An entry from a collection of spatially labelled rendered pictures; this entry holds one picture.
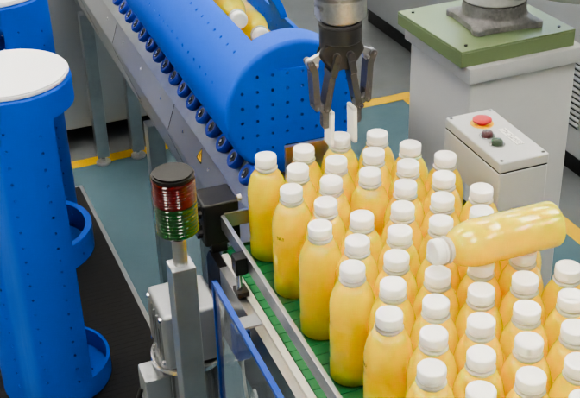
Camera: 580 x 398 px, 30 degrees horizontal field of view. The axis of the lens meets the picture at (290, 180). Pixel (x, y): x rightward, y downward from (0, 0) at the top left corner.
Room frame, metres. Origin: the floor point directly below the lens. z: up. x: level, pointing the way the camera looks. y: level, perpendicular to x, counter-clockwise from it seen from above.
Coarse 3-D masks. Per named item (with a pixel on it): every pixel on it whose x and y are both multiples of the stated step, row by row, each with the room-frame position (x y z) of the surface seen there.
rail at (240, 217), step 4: (244, 208) 1.70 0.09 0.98; (248, 208) 1.70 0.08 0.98; (228, 212) 1.69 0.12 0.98; (232, 212) 1.69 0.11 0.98; (236, 212) 1.69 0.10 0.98; (240, 212) 1.69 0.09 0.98; (244, 212) 1.70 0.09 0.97; (248, 212) 1.70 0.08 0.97; (228, 216) 1.69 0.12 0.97; (232, 216) 1.69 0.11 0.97; (236, 216) 1.69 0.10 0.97; (240, 216) 1.69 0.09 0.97; (244, 216) 1.70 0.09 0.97; (248, 216) 1.70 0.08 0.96; (228, 220) 1.69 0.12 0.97; (232, 220) 1.69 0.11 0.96; (236, 220) 1.69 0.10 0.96; (240, 220) 1.69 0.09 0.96; (244, 220) 1.70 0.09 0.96; (248, 220) 1.70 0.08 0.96; (232, 224) 1.69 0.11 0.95; (236, 224) 1.69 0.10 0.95
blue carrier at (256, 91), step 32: (128, 0) 2.61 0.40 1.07; (160, 0) 2.34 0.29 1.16; (192, 0) 2.21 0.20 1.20; (256, 0) 2.50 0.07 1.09; (160, 32) 2.29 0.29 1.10; (192, 32) 2.11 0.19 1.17; (224, 32) 2.01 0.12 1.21; (288, 32) 1.93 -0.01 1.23; (192, 64) 2.05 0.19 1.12; (224, 64) 1.92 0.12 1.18; (256, 64) 1.87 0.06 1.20; (288, 64) 1.89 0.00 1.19; (320, 64) 1.91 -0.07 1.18; (224, 96) 1.86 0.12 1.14; (256, 96) 1.86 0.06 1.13; (288, 96) 1.89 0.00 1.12; (224, 128) 1.86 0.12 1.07; (256, 128) 1.86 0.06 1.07; (288, 128) 1.89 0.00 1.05; (320, 128) 1.91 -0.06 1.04
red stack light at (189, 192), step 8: (152, 184) 1.33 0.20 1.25; (192, 184) 1.34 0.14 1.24; (152, 192) 1.34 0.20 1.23; (160, 192) 1.32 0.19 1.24; (168, 192) 1.32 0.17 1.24; (176, 192) 1.32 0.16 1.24; (184, 192) 1.32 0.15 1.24; (192, 192) 1.33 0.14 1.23; (160, 200) 1.32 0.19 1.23; (168, 200) 1.32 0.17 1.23; (176, 200) 1.32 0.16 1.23; (184, 200) 1.32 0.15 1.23; (192, 200) 1.33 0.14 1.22; (160, 208) 1.32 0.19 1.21; (168, 208) 1.32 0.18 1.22; (176, 208) 1.32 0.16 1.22; (184, 208) 1.32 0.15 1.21
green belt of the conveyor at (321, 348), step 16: (272, 272) 1.61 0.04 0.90; (256, 288) 1.56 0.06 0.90; (272, 288) 1.56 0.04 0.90; (288, 304) 1.51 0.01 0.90; (272, 320) 1.46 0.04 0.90; (288, 336) 1.42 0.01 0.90; (304, 336) 1.42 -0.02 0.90; (320, 352) 1.37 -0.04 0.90; (304, 368) 1.34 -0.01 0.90; (336, 384) 1.29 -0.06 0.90
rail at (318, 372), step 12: (228, 228) 1.64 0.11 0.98; (240, 240) 1.59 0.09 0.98; (252, 264) 1.52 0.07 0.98; (252, 276) 1.52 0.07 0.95; (264, 288) 1.46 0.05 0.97; (276, 300) 1.41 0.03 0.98; (276, 312) 1.40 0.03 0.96; (288, 324) 1.35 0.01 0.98; (300, 336) 1.31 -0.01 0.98; (300, 348) 1.30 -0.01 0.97; (312, 360) 1.26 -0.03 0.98; (312, 372) 1.26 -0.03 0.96; (324, 372) 1.23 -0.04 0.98; (324, 384) 1.22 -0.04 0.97; (336, 396) 1.17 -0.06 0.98
